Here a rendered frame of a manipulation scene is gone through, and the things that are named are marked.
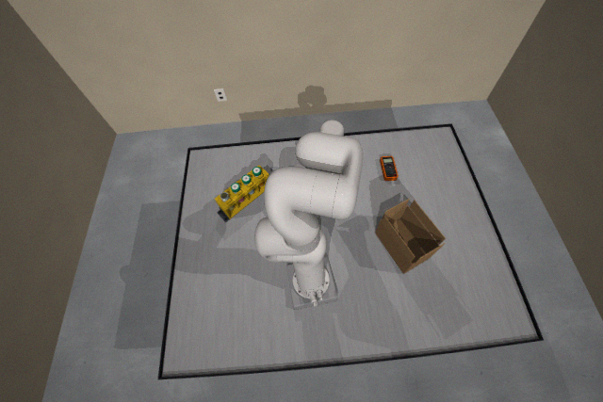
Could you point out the orange digital multimeter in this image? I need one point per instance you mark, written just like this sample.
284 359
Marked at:
389 168

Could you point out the black table edge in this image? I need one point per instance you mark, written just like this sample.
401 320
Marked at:
347 363

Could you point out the brown cardboard box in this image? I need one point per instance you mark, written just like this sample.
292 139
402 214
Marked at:
403 223

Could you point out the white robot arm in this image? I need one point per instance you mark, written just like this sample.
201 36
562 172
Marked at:
326 186

